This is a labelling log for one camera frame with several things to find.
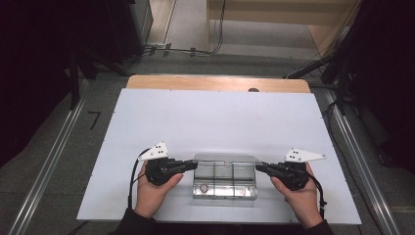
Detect black floor cable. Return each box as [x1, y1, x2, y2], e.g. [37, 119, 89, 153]
[321, 100, 341, 155]

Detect dark curtain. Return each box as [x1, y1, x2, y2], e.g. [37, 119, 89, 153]
[0, 0, 110, 168]
[345, 0, 415, 174]

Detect white table board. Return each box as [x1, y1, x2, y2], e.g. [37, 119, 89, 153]
[76, 88, 362, 226]

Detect clear plastic compartment box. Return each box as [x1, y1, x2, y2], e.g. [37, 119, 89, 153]
[192, 153, 262, 201]

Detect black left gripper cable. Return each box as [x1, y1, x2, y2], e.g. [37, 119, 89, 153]
[127, 148, 152, 211]

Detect metal floor rail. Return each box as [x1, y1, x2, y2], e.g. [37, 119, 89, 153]
[7, 79, 91, 235]
[324, 88, 401, 235]

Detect person's left hand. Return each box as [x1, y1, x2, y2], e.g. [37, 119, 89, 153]
[134, 161, 185, 219]

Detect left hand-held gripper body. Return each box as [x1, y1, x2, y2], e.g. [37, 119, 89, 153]
[138, 141, 184, 187]

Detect person's right hand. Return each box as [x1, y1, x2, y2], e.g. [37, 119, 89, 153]
[269, 162, 324, 230]

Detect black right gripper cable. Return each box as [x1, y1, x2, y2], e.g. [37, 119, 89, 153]
[306, 171, 328, 220]

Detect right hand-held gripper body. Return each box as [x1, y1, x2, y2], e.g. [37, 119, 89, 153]
[271, 148, 328, 192]

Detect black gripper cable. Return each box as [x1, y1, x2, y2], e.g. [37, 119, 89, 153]
[127, 148, 152, 211]
[306, 171, 328, 220]

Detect black metal stand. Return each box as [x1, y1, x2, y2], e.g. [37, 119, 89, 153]
[320, 55, 357, 116]
[66, 48, 100, 111]

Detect light wooden shelf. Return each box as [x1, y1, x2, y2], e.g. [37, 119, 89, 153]
[206, 0, 364, 57]

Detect black cabinet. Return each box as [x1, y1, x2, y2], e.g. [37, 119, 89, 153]
[103, 0, 155, 64]

